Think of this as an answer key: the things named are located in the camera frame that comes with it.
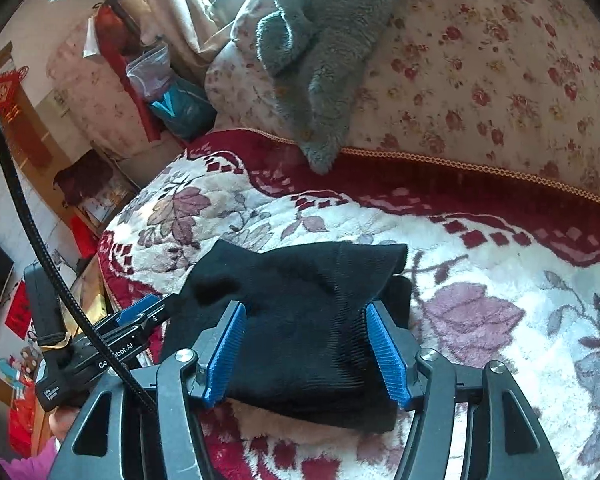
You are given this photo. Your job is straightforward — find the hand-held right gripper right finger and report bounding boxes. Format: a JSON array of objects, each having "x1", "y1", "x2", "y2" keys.
[{"x1": 365, "y1": 301, "x2": 566, "y2": 480}]

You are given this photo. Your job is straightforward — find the black braided cable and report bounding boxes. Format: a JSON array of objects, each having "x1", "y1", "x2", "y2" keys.
[{"x1": 0, "y1": 101, "x2": 158, "y2": 413}]

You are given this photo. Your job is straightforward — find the grey fleece garment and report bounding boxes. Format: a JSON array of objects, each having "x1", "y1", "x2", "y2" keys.
[{"x1": 256, "y1": 0, "x2": 416, "y2": 176}]

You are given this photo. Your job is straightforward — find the wooden door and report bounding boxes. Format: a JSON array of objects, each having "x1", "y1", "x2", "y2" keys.
[{"x1": 0, "y1": 42, "x2": 88, "y2": 176}]

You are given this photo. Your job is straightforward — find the black pants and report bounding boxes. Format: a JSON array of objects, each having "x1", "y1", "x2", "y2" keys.
[{"x1": 159, "y1": 239, "x2": 415, "y2": 435}]

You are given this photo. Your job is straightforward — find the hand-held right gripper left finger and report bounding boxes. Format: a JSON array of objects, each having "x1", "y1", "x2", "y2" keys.
[{"x1": 45, "y1": 301, "x2": 247, "y2": 480}]

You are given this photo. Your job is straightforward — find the wooden cabinet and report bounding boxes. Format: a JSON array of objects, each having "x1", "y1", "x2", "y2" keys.
[{"x1": 72, "y1": 255, "x2": 115, "y2": 331}]

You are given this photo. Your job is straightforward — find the teal bag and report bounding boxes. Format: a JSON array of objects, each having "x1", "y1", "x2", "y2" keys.
[{"x1": 147, "y1": 77, "x2": 218, "y2": 142}]

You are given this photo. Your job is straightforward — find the beige curtain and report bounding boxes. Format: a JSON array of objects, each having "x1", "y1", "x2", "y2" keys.
[{"x1": 122, "y1": 0, "x2": 246, "y2": 68}]

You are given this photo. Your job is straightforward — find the red hanging garment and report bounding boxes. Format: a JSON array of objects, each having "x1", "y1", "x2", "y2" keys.
[{"x1": 92, "y1": 4, "x2": 163, "y2": 143}]

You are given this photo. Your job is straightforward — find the red knot wall decoration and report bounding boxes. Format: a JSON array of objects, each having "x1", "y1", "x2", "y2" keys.
[{"x1": 0, "y1": 65, "x2": 31, "y2": 123}]

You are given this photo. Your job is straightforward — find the dark cloth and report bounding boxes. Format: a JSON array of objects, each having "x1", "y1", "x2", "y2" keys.
[{"x1": 54, "y1": 152, "x2": 113, "y2": 207}]

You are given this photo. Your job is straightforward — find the red paper wall decoration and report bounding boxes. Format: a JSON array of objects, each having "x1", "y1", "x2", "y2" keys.
[{"x1": 5, "y1": 282, "x2": 33, "y2": 336}]

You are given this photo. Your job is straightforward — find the cream floral quilt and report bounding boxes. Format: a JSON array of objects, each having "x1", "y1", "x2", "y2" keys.
[{"x1": 204, "y1": 0, "x2": 600, "y2": 211}]

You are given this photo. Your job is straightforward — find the red and white plush blanket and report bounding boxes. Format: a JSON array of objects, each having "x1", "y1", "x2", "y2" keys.
[{"x1": 97, "y1": 129, "x2": 600, "y2": 480}]

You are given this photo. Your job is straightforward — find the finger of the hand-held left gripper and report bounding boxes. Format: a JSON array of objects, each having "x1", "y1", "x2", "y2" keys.
[
  {"x1": 114, "y1": 294, "x2": 162, "y2": 325},
  {"x1": 92, "y1": 296, "x2": 183, "y2": 343}
]

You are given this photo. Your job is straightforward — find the faded floral cloth cover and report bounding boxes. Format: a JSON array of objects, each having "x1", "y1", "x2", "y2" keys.
[{"x1": 45, "y1": 25, "x2": 153, "y2": 158}]

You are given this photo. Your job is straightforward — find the person's left forearm pink sleeve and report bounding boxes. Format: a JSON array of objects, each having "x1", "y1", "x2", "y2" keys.
[{"x1": 0, "y1": 407, "x2": 76, "y2": 480}]

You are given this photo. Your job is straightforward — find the clear plastic bag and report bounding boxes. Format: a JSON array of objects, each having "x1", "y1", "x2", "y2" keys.
[{"x1": 126, "y1": 42, "x2": 173, "y2": 103}]

